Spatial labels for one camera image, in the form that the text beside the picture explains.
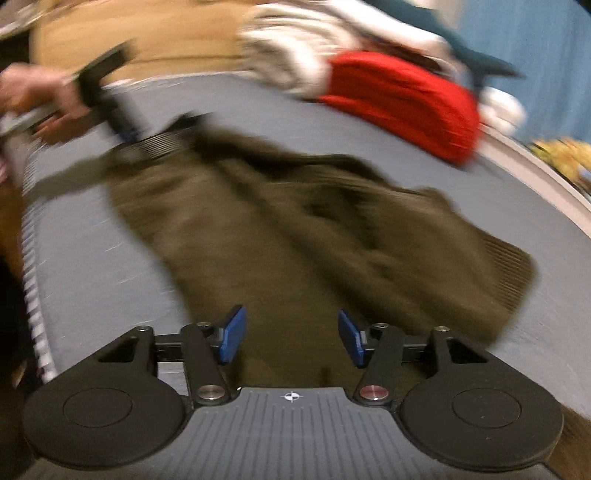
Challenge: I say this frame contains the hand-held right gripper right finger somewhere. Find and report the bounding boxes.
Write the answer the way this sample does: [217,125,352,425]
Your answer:
[338,309,491,409]

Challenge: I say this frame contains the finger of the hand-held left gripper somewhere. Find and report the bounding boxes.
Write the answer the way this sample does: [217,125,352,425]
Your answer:
[76,42,140,145]

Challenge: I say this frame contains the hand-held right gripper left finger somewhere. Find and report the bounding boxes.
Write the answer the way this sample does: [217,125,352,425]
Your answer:
[96,305,248,409]

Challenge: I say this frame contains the olive corduroy pants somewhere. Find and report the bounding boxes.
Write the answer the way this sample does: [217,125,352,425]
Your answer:
[34,113,539,393]

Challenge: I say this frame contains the person's left hand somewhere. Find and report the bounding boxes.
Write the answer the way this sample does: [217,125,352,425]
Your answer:
[0,64,95,145]

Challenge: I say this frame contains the grey quilted mattress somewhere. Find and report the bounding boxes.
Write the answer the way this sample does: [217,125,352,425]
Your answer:
[18,71,591,416]

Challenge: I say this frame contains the white grey striped cloth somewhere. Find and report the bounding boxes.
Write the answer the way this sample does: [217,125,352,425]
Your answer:
[236,4,354,101]

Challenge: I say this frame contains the red knitted cloth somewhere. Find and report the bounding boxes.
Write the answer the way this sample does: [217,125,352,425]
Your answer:
[318,50,485,168]

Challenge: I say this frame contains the white ledge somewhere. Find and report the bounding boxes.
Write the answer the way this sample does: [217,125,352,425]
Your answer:
[478,124,591,234]

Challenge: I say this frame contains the white fluffy cloth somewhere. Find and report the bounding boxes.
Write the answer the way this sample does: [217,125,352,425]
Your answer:
[479,87,528,138]

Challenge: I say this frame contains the yellow teddy bear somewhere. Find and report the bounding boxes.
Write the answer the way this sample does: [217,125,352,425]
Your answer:
[530,137,591,197]

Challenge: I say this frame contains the teal cloth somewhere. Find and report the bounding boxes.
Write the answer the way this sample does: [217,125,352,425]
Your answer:
[369,0,523,80]

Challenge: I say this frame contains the blue curtain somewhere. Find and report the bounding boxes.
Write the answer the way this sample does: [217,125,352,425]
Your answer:
[455,0,591,145]

